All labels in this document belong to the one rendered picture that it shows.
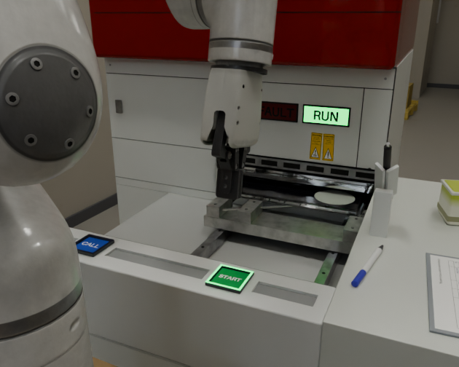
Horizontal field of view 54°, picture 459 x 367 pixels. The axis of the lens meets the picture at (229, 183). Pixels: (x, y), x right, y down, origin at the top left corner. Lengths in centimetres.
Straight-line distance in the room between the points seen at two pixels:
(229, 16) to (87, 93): 31
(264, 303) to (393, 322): 17
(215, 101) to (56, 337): 32
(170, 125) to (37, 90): 106
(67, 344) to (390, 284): 46
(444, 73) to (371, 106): 888
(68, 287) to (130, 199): 111
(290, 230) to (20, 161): 80
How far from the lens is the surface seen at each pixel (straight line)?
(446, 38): 997
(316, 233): 103
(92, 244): 82
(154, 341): 77
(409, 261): 79
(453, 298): 71
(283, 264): 102
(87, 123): 32
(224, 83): 57
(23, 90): 29
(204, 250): 101
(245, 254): 105
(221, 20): 59
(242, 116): 58
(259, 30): 59
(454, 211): 93
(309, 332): 63
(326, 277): 93
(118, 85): 142
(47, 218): 42
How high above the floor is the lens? 133
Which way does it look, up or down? 20 degrees down
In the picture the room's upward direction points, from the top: straight up
